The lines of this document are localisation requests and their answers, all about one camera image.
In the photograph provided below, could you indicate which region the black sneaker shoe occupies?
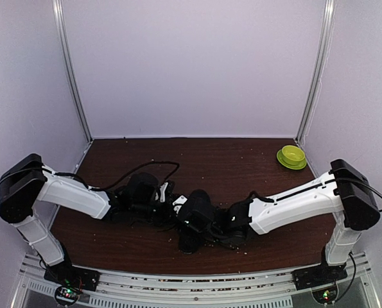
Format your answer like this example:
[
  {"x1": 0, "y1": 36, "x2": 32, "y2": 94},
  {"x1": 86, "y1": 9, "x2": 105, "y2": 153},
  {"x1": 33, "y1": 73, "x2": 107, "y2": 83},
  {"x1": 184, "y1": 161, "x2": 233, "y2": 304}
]
[{"x1": 177, "y1": 189, "x2": 211, "y2": 254}]

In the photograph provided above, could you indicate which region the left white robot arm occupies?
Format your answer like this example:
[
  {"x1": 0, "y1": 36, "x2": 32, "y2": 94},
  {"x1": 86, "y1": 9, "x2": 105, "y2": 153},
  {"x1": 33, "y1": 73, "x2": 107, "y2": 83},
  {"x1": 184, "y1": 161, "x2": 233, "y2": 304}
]
[{"x1": 0, "y1": 153, "x2": 187, "y2": 285}]

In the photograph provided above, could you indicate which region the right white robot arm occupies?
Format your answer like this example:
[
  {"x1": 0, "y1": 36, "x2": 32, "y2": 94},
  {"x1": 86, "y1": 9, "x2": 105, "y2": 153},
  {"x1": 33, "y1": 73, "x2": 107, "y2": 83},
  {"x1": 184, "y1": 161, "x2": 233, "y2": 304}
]
[{"x1": 173, "y1": 159, "x2": 381, "y2": 284}]

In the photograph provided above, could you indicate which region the green bowl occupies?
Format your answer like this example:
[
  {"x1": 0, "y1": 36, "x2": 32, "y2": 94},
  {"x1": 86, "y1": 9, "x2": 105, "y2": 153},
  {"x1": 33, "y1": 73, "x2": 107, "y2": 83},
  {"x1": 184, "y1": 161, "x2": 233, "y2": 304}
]
[{"x1": 277, "y1": 145, "x2": 307, "y2": 170}]

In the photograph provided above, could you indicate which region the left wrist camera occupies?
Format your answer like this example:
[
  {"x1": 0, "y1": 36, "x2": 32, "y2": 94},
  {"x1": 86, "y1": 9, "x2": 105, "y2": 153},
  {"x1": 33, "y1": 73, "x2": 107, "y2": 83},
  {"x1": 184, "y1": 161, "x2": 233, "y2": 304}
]
[{"x1": 157, "y1": 180, "x2": 175, "y2": 205}]

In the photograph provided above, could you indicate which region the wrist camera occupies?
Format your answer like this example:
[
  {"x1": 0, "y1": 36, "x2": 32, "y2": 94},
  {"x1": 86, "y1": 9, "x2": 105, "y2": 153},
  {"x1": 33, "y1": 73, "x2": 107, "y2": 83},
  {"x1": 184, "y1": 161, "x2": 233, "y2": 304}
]
[
  {"x1": 172, "y1": 195, "x2": 187, "y2": 214},
  {"x1": 157, "y1": 180, "x2": 175, "y2": 205}
]

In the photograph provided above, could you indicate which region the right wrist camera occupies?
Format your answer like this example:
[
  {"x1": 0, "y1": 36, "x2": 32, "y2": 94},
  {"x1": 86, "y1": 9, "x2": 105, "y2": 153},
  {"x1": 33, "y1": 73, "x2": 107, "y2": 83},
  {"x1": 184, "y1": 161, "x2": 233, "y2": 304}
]
[{"x1": 172, "y1": 195, "x2": 187, "y2": 214}]

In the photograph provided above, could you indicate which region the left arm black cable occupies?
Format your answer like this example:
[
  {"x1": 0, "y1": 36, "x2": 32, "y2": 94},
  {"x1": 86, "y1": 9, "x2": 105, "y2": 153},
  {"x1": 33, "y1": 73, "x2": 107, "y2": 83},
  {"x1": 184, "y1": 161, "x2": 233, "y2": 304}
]
[{"x1": 0, "y1": 161, "x2": 180, "y2": 219}]

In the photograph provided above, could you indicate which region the front aluminium rail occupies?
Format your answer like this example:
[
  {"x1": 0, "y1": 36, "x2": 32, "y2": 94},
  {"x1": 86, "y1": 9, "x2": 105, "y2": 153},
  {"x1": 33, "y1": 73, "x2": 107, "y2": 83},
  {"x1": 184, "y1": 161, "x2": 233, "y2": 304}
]
[{"x1": 17, "y1": 253, "x2": 381, "y2": 308}]

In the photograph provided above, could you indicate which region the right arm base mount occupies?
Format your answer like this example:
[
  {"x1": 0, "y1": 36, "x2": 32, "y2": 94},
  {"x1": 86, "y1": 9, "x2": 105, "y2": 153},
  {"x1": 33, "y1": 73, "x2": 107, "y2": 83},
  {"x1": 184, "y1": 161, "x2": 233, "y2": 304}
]
[{"x1": 292, "y1": 265, "x2": 348, "y2": 305}]

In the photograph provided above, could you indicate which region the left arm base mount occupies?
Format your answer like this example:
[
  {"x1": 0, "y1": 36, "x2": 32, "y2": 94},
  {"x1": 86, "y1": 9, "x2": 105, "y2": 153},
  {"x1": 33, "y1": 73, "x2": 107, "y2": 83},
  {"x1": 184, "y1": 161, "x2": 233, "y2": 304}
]
[{"x1": 44, "y1": 268, "x2": 100, "y2": 307}]

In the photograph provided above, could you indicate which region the left aluminium frame post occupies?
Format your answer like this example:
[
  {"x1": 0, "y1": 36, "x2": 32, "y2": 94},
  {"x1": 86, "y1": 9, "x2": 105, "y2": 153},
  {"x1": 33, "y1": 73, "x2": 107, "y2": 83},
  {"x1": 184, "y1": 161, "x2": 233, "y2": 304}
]
[{"x1": 52, "y1": 0, "x2": 93, "y2": 143}]

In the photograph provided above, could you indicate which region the aluminium frame post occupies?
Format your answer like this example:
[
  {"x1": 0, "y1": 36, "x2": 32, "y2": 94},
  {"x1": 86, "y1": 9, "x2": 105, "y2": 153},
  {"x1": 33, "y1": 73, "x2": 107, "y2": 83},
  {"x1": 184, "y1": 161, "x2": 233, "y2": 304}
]
[
  {"x1": 52, "y1": 0, "x2": 93, "y2": 143},
  {"x1": 295, "y1": 0, "x2": 336, "y2": 146}
]

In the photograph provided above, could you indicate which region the right aluminium frame post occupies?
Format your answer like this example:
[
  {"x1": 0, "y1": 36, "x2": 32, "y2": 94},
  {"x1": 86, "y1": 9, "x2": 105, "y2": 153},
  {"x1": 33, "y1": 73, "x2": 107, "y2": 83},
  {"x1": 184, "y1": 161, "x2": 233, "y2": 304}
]
[{"x1": 295, "y1": 0, "x2": 336, "y2": 146}]

